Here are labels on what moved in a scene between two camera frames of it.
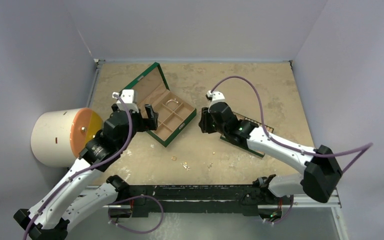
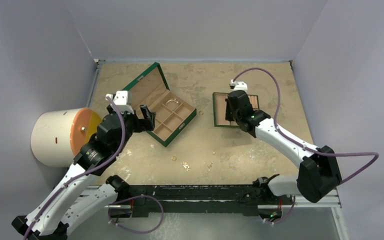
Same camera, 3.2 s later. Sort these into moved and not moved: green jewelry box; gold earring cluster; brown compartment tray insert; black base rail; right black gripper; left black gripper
Moved: brown compartment tray insert; right black gripper
Not moved: gold earring cluster; left black gripper; black base rail; green jewelry box
